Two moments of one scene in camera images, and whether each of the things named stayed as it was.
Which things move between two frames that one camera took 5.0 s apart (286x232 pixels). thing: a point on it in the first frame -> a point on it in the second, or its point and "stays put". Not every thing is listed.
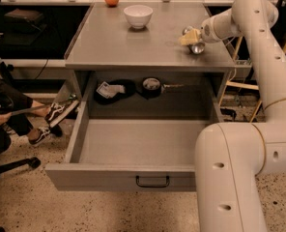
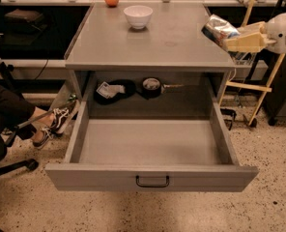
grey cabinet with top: (130, 62) stays put
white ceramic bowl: (138, 15) stays put
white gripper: (208, 31) -> (282, 32)
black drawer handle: (153, 186) stays put
